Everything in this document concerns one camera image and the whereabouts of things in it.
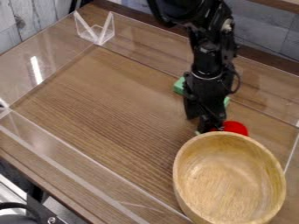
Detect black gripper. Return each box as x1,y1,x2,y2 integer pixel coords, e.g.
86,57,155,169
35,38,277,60
183,70,237,134

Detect red plush fruit green leaves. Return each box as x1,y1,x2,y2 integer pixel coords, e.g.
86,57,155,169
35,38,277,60
210,121,249,137

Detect green rectangular block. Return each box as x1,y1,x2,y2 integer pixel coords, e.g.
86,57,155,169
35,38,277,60
173,77,230,107

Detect wooden bowl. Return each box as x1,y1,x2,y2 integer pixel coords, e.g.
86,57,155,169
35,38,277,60
173,132,286,224

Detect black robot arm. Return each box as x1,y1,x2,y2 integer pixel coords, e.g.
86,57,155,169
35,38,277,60
147,0,241,134

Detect clear acrylic enclosure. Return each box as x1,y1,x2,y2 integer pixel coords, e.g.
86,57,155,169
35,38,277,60
0,7,299,224

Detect black metal bracket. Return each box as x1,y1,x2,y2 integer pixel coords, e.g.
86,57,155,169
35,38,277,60
26,195,69,224

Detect black cable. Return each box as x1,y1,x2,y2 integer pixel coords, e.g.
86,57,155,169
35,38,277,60
0,201,34,224

